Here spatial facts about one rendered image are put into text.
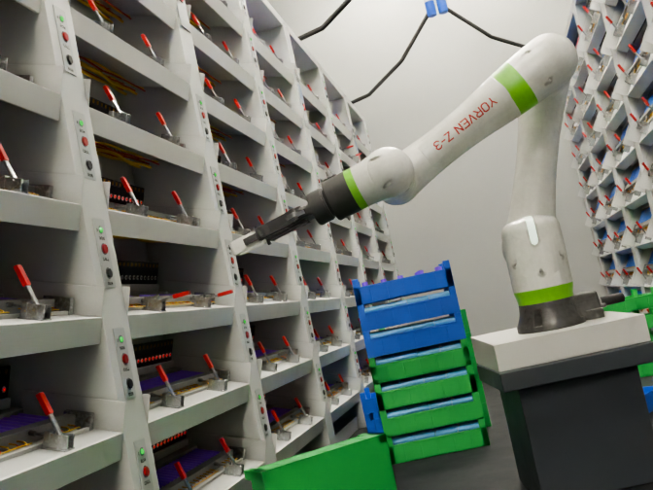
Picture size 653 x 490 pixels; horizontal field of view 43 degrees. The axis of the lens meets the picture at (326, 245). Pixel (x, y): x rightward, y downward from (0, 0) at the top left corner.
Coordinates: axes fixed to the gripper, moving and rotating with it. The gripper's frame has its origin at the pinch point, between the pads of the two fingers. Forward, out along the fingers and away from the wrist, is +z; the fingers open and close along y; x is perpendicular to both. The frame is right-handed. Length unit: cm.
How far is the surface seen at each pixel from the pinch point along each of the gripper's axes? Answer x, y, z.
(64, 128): -24, 47, 9
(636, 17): -31, -121, -126
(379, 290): 18, -73, -12
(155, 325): 10.7, 24.6, 16.8
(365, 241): -24, -303, 14
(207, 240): -7.8, -15.0, 12.7
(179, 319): 10.1, 12.9, 16.5
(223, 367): 21.3, -22.6, 24.5
